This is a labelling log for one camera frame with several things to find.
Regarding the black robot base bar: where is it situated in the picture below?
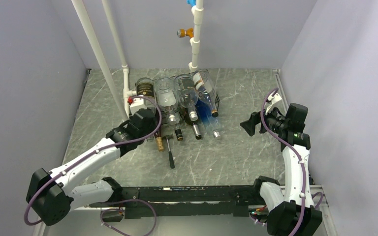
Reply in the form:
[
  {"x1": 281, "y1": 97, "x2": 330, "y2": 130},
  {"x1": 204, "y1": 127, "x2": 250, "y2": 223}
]
[{"x1": 90, "y1": 176, "x2": 272, "y2": 219}]

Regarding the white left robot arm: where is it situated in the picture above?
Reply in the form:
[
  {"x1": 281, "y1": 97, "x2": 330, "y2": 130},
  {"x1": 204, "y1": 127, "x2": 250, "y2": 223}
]
[{"x1": 24, "y1": 109, "x2": 161, "y2": 226}]

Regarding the aluminium frame rail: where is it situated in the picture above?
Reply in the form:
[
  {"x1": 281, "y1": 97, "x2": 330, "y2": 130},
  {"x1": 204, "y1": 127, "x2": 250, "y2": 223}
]
[{"x1": 32, "y1": 184, "x2": 340, "y2": 236}]

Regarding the orange valve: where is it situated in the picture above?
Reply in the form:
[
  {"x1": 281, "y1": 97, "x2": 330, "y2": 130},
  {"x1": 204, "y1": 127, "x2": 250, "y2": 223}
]
[{"x1": 177, "y1": 28, "x2": 194, "y2": 38}]

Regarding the dark bottle gold foil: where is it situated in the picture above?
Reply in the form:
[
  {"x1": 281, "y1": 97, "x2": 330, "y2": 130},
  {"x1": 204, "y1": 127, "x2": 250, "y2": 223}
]
[{"x1": 154, "y1": 130, "x2": 165, "y2": 152}]

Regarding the clear bottle silver cap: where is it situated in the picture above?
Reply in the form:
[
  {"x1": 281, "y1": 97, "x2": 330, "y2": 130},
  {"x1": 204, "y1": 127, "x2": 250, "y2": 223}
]
[{"x1": 175, "y1": 74, "x2": 198, "y2": 121}]

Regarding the clear bottle black gold label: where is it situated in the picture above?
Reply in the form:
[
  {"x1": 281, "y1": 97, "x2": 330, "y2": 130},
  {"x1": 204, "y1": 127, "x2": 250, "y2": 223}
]
[{"x1": 135, "y1": 77, "x2": 155, "y2": 98}]

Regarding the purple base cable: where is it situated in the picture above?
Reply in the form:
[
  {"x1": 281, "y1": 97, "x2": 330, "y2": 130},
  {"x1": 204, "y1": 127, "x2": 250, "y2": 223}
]
[{"x1": 99, "y1": 199, "x2": 158, "y2": 236}]

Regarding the blue valve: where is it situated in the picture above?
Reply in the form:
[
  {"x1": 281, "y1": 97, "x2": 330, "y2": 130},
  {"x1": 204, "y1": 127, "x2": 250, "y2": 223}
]
[{"x1": 187, "y1": 0, "x2": 196, "y2": 7}]

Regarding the slanted white pipe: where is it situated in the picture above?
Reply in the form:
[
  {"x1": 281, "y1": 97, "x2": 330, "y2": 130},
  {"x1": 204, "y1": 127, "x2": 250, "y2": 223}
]
[{"x1": 71, "y1": 0, "x2": 128, "y2": 121}]

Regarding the clear round glass bottle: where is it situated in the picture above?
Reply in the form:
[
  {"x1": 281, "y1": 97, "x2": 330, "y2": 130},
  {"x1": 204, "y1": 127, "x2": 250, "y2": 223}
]
[{"x1": 154, "y1": 77, "x2": 180, "y2": 125}]

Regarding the white pipe with tee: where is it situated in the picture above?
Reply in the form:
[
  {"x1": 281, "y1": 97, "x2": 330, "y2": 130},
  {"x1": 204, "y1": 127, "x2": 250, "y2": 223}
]
[{"x1": 101, "y1": 0, "x2": 135, "y2": 117}]

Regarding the black wire wine rack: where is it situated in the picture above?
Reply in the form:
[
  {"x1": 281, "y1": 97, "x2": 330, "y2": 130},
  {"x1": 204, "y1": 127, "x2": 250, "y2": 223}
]
[{"x1": 154, "y1": 72, "x2": 220, "y2": 109}]

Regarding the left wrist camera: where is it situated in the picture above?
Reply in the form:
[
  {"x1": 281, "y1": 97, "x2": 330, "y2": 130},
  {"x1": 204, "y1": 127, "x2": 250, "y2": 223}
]
[{"x1": 127, "y1": 95, "x2": 151, "y2": 115}]

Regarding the black handled tool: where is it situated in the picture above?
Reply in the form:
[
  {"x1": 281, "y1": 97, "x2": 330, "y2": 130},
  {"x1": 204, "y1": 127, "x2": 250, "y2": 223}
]
[{"x1": 163, "y1": 135, "x2": 175, "y2": 169}]

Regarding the dark bottle silver capsule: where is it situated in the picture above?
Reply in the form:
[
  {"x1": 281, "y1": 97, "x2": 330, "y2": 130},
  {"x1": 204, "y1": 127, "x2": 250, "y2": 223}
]
[{"x1": 183, "y1": 108, "x2": 202, "y2": 140}]

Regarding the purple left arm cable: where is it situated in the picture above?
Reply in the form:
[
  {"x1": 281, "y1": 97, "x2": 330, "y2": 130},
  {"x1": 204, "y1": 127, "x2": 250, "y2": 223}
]
[{"x1": 24, "y1": 95, "x2": 163, "y2": 226}]

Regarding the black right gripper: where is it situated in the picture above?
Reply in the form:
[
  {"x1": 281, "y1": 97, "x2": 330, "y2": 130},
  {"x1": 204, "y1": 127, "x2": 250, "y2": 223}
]
[{"x1": 240, "y1": 102, "x2": 288, "y2": 136}]

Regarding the dark bottle black capsule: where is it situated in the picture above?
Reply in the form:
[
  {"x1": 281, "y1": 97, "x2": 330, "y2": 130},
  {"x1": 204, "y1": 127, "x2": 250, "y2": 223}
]
[{"x1": 175, "y1": 128, "x2": 184, "y2": 142}]

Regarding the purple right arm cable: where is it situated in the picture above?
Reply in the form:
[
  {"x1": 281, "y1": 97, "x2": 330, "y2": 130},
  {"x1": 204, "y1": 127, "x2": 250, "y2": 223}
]
[{"x1": 260, "y1": 87, "x2": 324, "y2": 236}]

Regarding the blue glass bottle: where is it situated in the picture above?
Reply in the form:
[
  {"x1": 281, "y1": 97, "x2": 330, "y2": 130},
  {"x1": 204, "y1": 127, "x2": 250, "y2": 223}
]
[{"x1": 196, "y1": 100, "x2": 222, "y2": 138}]

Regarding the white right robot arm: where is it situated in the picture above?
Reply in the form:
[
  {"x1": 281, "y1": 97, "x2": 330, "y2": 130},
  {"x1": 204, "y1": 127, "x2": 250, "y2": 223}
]
[{"x1": 240, "y1": 103, "x2": 322, "y2": 236}]

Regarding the white pipe with valves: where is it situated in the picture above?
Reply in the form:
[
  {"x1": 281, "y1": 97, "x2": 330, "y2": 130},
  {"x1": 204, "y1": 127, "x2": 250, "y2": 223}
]
[{"x1": 189, "y1": 0, "x2": 204, "y2": 72}]

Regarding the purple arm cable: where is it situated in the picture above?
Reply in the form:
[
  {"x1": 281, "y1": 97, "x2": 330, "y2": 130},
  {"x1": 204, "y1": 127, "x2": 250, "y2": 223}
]
[
  {"x1": 260, "y1": 87, "x2": 324, "y2": 236},
  {"x1": 24, "y1": 95, "x2": 163, "y2": 226}
]

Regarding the clear bottle black cap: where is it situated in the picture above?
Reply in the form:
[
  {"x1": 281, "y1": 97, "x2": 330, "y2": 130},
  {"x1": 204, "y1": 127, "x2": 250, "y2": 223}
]
[{"x1": 192, "y1": 69, "x2": 219, "y2": 118}]

